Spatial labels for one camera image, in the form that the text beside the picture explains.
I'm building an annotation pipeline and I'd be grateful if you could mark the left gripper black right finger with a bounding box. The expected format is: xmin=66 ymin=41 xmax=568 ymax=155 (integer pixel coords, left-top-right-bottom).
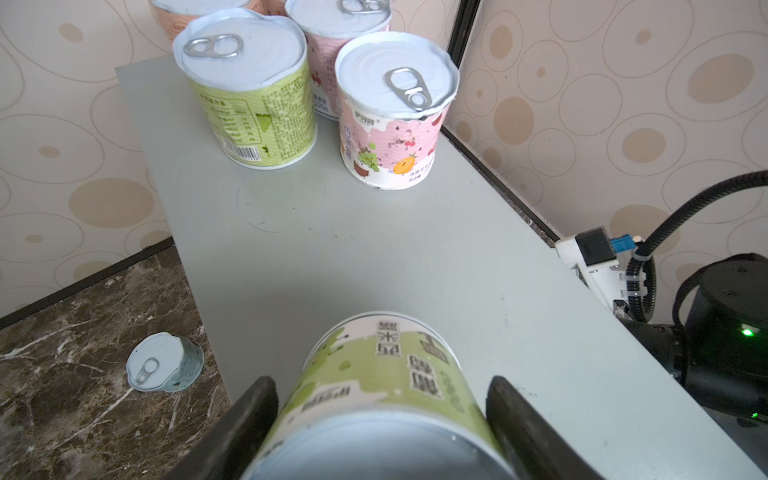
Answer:
xmin=486 ymin=375 xmax=601 ymax=480

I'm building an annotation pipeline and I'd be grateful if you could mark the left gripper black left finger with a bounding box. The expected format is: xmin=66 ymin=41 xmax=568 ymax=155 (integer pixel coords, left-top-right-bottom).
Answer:
xmin=165 ymin=376 xmax=279 ymax=480

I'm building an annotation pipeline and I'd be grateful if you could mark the lime green labelled can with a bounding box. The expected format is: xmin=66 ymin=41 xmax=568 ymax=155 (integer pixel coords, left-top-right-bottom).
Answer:
xmin=242 ymin=312 xmax=515 ymax=479

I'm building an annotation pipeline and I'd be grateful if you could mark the purple pink labelled can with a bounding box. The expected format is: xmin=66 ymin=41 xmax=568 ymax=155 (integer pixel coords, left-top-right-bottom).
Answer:
xmin=335 ymin=31 xmax=460 ymax=191

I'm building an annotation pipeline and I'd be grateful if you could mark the white red labelled can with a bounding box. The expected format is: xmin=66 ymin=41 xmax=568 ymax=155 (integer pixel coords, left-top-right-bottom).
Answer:
xmin=285 ymin=0 xmax=392 ymax=120

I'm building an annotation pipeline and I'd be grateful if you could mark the pink orange labelled can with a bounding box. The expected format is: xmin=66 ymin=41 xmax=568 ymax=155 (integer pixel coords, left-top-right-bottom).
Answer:
xmin=149 ymin=0 xmax=267 ymax=41

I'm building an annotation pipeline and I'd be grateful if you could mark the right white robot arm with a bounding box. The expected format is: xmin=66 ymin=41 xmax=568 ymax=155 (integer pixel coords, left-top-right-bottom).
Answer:
xmin=624 ymin=253 xmax=767 ymax=425

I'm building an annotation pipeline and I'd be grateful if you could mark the light blue labelled can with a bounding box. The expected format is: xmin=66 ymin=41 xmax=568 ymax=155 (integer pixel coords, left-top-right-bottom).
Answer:
xmin=126 ymin=332 xmax=204 ymax=393

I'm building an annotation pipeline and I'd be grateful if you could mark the grey metal cabinet box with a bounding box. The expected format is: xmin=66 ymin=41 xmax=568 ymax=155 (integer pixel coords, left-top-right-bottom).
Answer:
xmin=117 ymin=56 xmax=761 ymax=479

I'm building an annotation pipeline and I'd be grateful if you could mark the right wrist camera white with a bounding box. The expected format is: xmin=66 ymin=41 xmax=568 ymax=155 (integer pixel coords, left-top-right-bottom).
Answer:
xmin=554 ymin=227 xmax=647 ymax=310

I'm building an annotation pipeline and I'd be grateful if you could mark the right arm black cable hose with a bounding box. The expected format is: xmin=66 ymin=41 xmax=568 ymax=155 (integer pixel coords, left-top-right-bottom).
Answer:
xmin=623 ymin=169 xmax=768 ymax=324

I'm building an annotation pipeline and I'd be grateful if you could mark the black corner frame post right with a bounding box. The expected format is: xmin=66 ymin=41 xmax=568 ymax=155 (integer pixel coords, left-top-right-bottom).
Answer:
xmin=445 ymin=1 xmax=559 ymax=246

